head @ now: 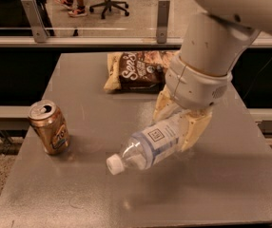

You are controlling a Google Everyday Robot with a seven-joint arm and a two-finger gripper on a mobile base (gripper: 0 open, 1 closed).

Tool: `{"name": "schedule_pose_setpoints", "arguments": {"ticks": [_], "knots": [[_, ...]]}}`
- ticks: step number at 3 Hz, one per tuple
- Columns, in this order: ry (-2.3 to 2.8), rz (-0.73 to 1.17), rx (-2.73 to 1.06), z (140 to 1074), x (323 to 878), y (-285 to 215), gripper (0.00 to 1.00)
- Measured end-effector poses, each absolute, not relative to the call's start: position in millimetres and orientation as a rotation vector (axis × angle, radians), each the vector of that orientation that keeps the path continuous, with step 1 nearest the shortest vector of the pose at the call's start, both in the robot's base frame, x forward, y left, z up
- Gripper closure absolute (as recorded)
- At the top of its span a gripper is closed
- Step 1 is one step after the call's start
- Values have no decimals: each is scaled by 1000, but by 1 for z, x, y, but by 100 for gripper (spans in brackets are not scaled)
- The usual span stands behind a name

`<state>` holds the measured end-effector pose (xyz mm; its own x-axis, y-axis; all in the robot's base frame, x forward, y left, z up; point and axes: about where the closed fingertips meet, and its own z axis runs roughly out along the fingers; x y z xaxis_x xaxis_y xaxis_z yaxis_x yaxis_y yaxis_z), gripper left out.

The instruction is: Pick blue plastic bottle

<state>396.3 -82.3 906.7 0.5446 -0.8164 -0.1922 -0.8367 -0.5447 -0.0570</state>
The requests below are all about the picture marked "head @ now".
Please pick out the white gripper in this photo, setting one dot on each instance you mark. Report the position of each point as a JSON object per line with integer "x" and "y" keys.
{"x": 195, "y": 86}

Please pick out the clear blue-label plastic bottle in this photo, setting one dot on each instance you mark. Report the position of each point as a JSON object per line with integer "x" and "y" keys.
{"x": 151, "y": 145}

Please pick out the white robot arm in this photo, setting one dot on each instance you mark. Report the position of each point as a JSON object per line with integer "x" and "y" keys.
{"x": 217, "y": 36}

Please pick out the yellow brown snack bag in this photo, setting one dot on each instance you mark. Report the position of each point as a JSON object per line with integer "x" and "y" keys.
{"x": 137, "y": 70}

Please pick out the gold soda can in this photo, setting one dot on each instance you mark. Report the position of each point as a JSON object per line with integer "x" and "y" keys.
{"x": 48, "y": 121}

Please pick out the black office chair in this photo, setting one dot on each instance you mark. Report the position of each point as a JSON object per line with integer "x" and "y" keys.
{"x": 108, "y": 5}

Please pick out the person's feet in sneakers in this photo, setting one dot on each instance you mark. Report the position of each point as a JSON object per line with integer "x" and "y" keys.
{"x": 76, "y": 8}

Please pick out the glass barrier panel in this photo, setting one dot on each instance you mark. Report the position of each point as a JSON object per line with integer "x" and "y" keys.
{"x": 141, "y": 22}

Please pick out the middle metal bracket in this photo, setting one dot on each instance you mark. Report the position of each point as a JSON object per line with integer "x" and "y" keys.
{"x": 162, "y": 21}

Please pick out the metal bracket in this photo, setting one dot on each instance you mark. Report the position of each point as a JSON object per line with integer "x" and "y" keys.
{"x": 36, "y": 24}
{"x": 162, "y": 21}

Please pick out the grey metal rail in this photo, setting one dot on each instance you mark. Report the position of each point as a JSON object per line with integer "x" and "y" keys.
{"x": 88, "y": 42}

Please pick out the left metal bracket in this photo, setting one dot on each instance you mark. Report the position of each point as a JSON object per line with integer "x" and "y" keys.
{"x": 36, "y": 24}

